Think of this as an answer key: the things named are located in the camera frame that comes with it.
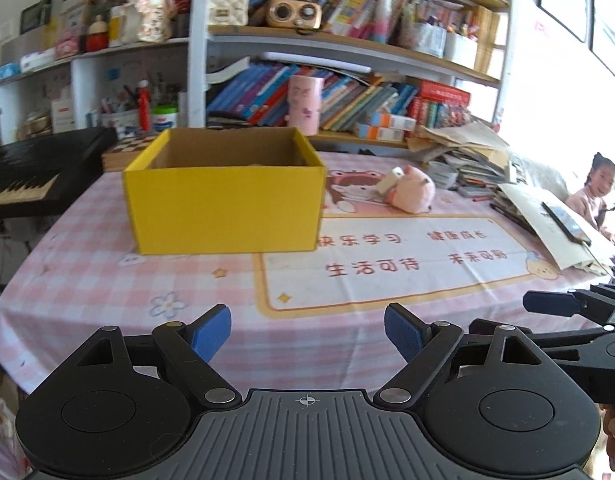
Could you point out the black piano keyboard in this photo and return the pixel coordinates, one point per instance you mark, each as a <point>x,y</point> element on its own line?
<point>37,160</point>

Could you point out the red tassel pen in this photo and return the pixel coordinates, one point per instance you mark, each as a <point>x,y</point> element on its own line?
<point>145,110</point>

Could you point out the grey tape roll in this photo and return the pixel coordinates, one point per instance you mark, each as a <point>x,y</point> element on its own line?
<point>442,176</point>

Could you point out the white green lidded jar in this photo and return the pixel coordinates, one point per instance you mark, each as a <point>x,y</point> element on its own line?
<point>165,120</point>

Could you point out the wooden retro radio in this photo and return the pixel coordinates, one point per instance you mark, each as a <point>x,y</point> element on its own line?
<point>295,14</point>

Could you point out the black stapler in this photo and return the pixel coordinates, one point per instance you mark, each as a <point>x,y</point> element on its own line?
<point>227,121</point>

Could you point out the pink plush pig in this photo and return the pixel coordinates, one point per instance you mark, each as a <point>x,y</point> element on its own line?
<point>412,192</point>

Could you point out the white quilted pearl handbag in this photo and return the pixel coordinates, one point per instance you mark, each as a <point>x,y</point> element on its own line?
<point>227,10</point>

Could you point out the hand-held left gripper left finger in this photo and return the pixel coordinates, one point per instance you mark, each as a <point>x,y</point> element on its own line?
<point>212,332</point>

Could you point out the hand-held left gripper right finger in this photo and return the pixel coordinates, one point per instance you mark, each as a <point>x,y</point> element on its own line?
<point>405,332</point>

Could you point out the pink printed cup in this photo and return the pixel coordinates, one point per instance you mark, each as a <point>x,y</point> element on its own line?
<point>305,105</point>

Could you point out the row of leaning books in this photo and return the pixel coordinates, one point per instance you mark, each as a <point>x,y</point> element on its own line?
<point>347,100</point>

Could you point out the white storage box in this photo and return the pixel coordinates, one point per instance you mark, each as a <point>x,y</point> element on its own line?
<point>460,52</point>

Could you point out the orange white carton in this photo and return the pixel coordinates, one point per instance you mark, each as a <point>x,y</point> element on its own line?
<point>380,133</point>
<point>392,121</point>

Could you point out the white wooden bookshelf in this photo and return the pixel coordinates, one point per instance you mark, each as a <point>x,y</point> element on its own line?
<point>197,60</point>

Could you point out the black smartphone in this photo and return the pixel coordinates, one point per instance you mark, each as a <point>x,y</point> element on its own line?
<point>565,220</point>

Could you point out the red round figurine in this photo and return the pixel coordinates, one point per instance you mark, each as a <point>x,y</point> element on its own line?
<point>97,37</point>

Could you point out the yellow cardboard box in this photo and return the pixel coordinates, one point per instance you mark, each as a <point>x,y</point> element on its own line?
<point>222,210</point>

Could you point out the floral dress doll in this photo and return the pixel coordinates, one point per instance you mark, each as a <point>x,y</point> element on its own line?
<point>152,15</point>

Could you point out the stack of red books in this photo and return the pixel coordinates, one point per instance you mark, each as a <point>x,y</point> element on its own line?
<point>442,95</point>

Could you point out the pink checkered tablecloth desktop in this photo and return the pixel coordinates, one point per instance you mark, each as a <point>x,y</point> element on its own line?
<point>87,260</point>

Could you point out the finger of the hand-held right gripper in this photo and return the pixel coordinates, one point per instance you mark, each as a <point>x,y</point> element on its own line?
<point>550,302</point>
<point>567,339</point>

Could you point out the pile of papers and notebooks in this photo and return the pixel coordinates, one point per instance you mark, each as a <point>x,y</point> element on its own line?
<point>467,160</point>

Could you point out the checkered chessboard box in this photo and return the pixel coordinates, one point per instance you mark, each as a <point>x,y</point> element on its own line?
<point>127,147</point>

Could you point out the white pen holder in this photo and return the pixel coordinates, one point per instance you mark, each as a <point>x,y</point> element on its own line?
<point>120,120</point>

